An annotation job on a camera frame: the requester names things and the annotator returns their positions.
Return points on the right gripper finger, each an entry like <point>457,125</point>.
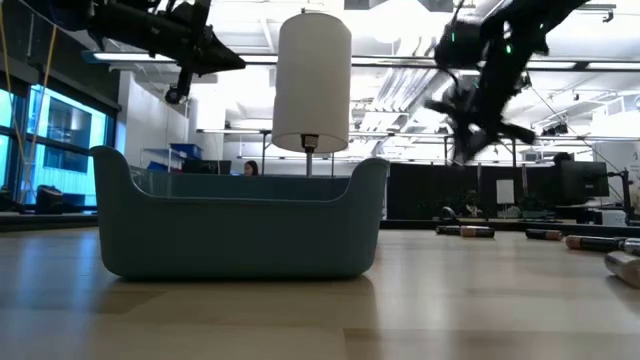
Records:
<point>461,142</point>
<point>476,137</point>

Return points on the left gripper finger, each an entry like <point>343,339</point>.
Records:
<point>215,65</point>
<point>215,49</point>

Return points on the black battery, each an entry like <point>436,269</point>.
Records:
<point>447,230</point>
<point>544,234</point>
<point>595,243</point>
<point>477,231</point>

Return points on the teal plastic bin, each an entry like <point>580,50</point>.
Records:
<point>235,240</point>

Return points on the silver battery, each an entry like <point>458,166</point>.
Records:
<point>624,268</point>
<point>632,246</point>

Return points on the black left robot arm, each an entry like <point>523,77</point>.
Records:
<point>135,30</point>

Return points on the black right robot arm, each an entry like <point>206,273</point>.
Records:
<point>520,55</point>

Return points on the black round ceiling fixture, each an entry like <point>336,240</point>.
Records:
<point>173,96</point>

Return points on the long ceiling light bar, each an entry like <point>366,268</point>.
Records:
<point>140,56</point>

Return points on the white sign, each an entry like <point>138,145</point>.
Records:
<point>505,191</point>

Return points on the person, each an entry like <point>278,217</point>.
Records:
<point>251,167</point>
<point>562,159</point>

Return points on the shelf with coloured bins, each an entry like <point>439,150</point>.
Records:
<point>186,150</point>

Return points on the table lamp white shade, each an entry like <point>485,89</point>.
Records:
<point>312,80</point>

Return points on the black computer monitor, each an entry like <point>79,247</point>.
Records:
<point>206,166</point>
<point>584,179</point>

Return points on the small white box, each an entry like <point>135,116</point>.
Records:
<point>612,217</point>

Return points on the large blue-lit window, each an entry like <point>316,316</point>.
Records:
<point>65,150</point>

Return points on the black bag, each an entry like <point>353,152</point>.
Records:
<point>49,199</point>

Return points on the black partition wall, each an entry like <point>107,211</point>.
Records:
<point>425,190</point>

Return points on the black aluminium frame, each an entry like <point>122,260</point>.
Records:
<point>50,221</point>

